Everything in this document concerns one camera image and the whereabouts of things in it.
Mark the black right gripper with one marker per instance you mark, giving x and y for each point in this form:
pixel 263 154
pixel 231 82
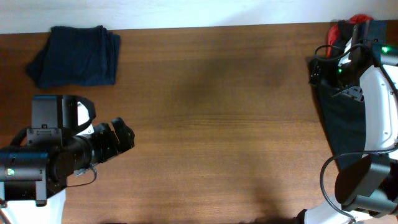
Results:
pixel 327 78

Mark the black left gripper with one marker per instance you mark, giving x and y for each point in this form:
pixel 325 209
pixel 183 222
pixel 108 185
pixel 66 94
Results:
pixel 106 136

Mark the navy blue shorts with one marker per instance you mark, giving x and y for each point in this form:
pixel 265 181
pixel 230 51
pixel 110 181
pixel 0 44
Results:
pixel 76 56

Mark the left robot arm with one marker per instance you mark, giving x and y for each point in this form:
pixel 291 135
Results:
pixel 61 141

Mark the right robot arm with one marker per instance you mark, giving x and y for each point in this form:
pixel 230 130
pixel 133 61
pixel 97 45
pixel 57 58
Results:
pixel 366 185

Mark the red garment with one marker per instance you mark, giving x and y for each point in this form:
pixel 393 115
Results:
pixel 334 32

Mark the dark navy garment pile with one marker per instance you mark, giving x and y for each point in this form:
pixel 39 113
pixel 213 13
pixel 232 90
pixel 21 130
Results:
pixel 343 120

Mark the black garment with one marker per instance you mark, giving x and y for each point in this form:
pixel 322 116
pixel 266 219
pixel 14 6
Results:
pixel 345 29

